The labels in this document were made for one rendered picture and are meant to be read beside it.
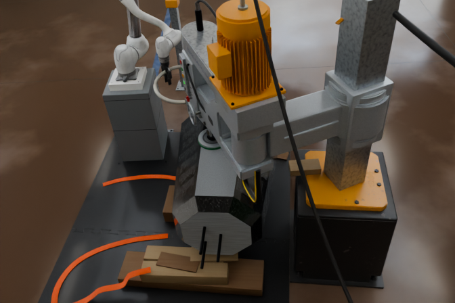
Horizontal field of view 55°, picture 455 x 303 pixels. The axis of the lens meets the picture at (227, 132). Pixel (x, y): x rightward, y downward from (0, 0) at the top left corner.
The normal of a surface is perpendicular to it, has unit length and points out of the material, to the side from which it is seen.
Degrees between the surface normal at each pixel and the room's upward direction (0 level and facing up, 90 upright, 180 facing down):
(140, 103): 90
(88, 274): 0
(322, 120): 90
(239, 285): 0
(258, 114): 90
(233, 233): 90
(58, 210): 0
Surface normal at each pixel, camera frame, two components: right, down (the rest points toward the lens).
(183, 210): -0.66, -0.07
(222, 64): 0.38, 0.58
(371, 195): -0.07, -0.75
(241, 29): -0.10, 0.66
